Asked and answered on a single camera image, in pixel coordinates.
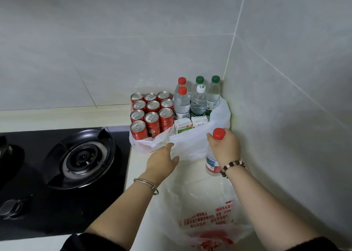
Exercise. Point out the person's left hand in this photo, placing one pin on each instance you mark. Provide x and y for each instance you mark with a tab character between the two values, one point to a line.
161	164

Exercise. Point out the person's right hand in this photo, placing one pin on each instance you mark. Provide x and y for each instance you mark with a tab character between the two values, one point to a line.
227	149

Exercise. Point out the red cap bottle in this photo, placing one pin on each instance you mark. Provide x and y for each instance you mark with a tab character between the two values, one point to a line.
182	105
182	81
211	164

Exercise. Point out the milk carton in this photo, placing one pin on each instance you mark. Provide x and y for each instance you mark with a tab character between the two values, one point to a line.
183	125
199	121

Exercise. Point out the group of red cans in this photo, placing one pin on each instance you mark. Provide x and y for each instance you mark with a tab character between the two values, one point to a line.
152	121

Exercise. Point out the white green cap bottle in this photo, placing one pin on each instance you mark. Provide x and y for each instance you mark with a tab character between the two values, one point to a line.
198	102

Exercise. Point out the person's left forearm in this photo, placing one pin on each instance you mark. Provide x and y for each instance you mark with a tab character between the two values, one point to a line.
123	215

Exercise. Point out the person's right forearm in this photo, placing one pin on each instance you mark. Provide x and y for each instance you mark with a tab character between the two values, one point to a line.
269	218

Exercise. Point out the person's black left sleeve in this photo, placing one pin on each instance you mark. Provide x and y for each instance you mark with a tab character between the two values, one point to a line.
90	244

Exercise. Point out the person's black sleeve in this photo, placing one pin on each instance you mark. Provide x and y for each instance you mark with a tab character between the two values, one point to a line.
90	244
313	245

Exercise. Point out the person's black right sleeve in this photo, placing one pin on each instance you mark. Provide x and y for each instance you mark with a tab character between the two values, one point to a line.
313	245

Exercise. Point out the silver bangle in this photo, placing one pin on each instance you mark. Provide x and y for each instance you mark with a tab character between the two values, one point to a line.
147	182

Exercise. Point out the clear red print plastic bag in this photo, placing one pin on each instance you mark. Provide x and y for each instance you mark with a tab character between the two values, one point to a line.
198	204

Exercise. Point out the black glass gas hob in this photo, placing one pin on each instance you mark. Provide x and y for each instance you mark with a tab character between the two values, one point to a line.
41	212

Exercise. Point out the black stove knob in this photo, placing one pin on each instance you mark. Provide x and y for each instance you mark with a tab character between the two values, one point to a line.
11	208

